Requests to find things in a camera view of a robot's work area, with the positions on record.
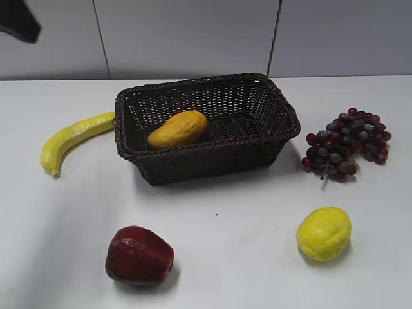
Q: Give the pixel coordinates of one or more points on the yellow-orange mango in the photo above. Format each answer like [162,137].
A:
[181,129]

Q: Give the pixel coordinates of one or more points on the dark brown wicker basket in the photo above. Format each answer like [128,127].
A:
[249,122]

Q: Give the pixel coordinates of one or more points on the dark red apple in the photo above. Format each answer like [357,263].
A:
[138,256]

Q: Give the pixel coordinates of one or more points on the purple grape bunch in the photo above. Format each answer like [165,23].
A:
[353,133]

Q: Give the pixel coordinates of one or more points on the yellow lemon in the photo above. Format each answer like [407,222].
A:
[324,234]

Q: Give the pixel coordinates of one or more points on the yellow banana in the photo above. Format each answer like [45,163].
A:
[55,149]

